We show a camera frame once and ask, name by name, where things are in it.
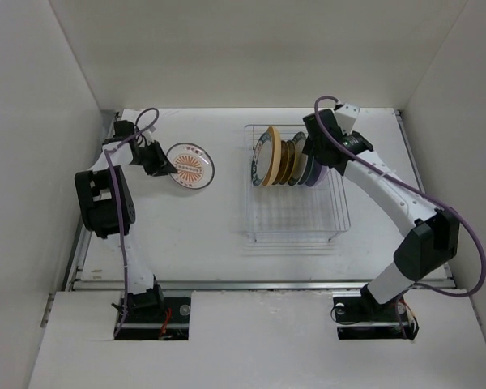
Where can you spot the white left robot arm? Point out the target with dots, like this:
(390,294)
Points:
(107,210)

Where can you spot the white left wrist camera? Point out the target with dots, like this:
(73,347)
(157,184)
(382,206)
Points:
(150,133)

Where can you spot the yellow brown plate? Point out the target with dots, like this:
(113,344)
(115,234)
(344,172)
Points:
(285,158)
(292,161)

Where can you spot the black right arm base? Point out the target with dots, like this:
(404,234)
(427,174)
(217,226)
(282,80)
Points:
(356,319)

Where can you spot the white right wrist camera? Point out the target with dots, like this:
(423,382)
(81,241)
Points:
(346,116)

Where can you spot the green rim white plate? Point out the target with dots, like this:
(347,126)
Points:
(300,158)

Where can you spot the lavender purple plate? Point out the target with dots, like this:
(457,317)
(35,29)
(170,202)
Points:
(317,173)

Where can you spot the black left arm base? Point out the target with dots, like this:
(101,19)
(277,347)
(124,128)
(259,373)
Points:
(172,322)

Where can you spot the tan beige plate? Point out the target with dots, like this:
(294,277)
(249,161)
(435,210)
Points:
(276,155)

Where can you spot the orange sunburst white plate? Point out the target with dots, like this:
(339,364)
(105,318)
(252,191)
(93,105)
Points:
(195,169)

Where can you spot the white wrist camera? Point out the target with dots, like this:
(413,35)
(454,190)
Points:
(150,133)
(346,116)

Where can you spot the clear wire dish rack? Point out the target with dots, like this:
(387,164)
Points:
(292,214)

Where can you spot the small dark teal plate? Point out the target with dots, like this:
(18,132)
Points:
(309,170)

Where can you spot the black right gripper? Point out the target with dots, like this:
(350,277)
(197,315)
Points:
(309,147)

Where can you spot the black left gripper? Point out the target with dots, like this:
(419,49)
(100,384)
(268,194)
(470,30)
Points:
(161,165)

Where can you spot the blue patterned white plate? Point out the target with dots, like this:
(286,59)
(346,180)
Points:
(261,159)

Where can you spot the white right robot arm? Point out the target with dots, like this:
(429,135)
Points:
(430,234)

